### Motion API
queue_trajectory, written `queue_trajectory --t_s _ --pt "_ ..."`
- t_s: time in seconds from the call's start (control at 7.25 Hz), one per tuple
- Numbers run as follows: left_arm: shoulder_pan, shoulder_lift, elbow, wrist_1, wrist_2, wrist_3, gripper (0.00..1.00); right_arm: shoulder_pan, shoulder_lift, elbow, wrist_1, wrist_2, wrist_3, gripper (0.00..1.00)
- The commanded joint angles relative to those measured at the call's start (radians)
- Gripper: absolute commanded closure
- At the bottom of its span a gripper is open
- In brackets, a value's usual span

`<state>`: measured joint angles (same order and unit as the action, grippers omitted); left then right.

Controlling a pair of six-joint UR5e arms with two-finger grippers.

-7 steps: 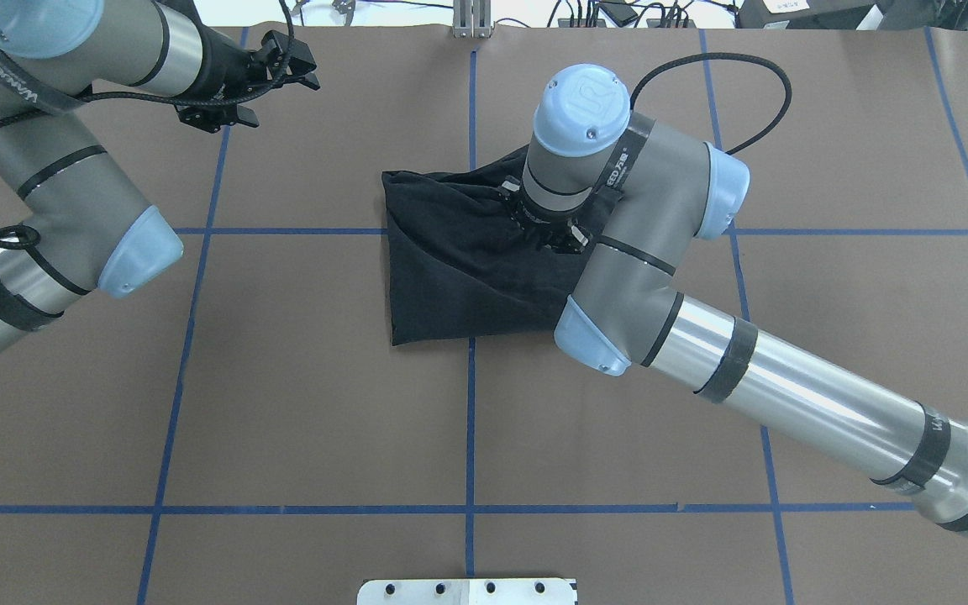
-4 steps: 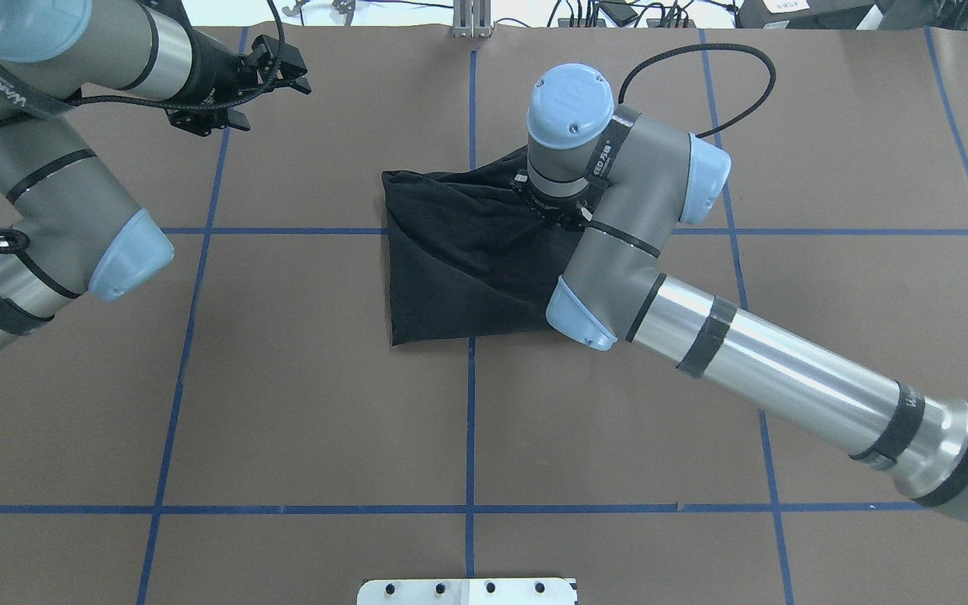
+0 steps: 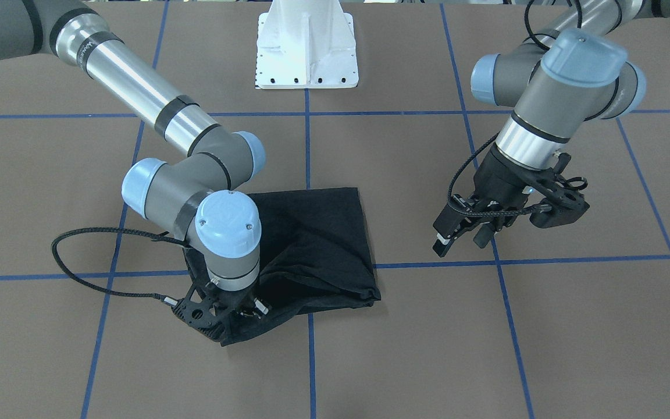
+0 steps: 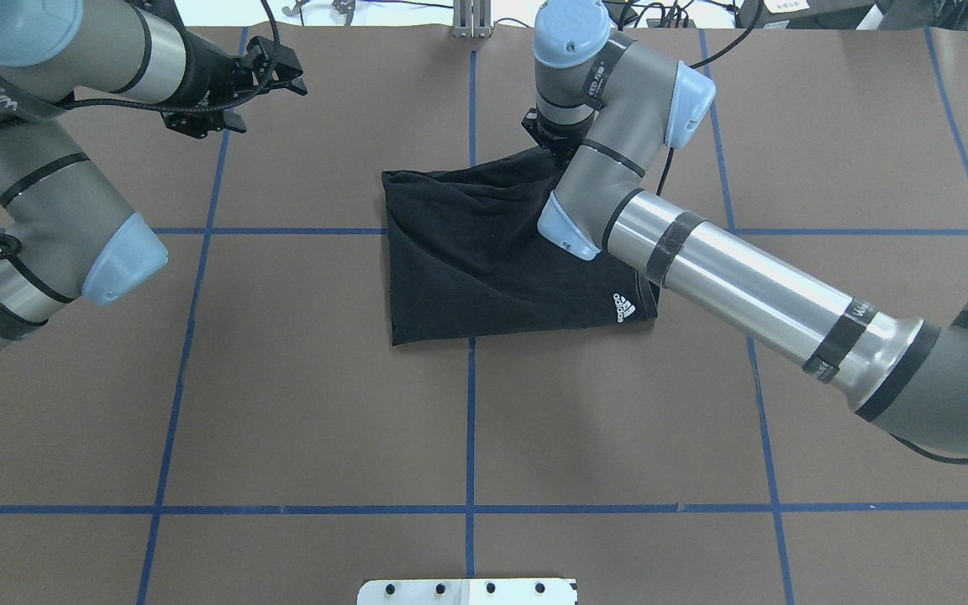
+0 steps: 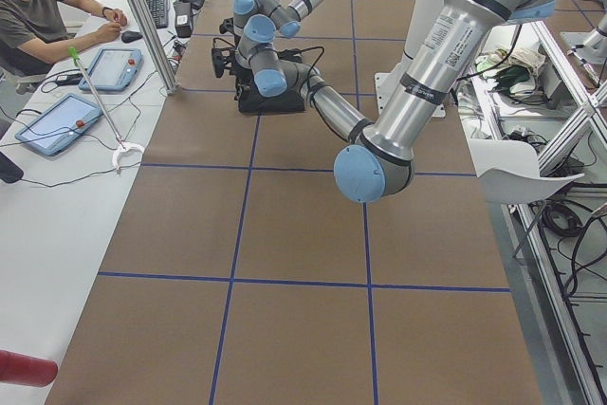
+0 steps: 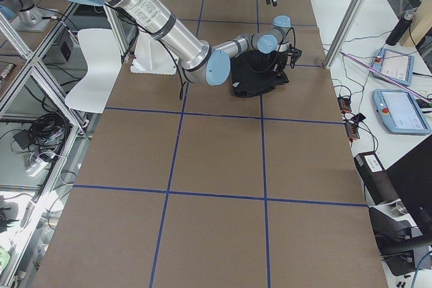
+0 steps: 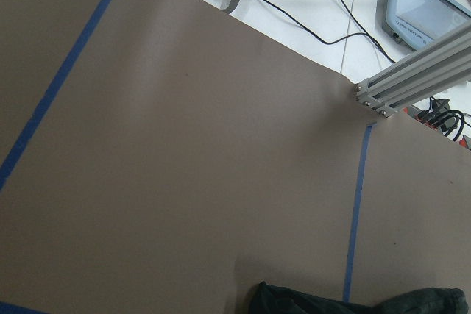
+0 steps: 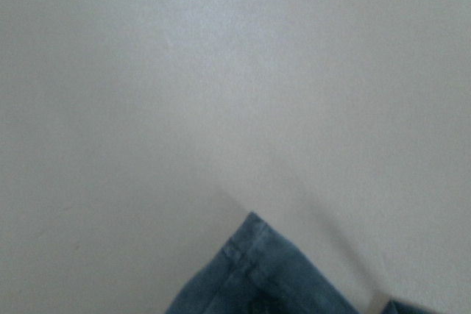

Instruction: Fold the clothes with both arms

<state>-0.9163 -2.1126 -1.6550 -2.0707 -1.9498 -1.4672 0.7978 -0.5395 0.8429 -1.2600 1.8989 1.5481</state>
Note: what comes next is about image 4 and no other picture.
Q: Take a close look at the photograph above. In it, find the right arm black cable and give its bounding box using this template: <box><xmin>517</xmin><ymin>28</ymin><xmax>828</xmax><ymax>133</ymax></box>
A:
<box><xmin>656</xmin><ymin>0</ymin><xmax>766</xmax><ymax>198</ymax></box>

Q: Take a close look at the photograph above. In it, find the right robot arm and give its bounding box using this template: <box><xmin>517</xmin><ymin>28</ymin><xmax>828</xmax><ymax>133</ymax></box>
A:
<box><xmin>523</xmin><ymin>1</ymin><xmax>968</xmax><ymax>465</ymax></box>

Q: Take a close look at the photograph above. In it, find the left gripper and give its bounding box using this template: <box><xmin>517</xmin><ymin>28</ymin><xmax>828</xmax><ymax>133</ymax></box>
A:
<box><xmin>139</xmin><ymin>1</ymin><xmax>308</xmax><ymax>139</ymax></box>

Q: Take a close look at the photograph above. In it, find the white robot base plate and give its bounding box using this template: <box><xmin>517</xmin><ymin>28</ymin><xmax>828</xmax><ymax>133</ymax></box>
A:
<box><xmin>356</xmin><ymin>577</ymin><xmax>579</xmax><ymax>604</ymax></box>

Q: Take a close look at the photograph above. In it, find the black graphic t-shirt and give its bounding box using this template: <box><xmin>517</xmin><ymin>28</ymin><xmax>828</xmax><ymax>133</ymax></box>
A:
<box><xmin>381</xmin><ymin>148</ymin><xmax>660</xmax><ymax>345</ymax></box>

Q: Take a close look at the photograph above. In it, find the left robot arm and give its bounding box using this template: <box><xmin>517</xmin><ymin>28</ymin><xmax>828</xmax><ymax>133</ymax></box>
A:
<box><xmin>0</xmin><ymin>1</ymin><xmax>307</xmax><ymax>350</ymax></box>

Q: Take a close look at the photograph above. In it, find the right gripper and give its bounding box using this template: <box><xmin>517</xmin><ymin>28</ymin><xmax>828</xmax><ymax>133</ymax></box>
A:
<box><xmin>521</xmin><ymin>108</ymin><xmax>594</xmax><ymax>160</ymax></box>

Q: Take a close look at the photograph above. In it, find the aluminium frame post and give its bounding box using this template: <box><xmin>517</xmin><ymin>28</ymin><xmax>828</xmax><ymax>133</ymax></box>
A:
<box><xmin>450</xmin><ymin>0</ymin><xmax>494</xmax><ymax>39</ymax></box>

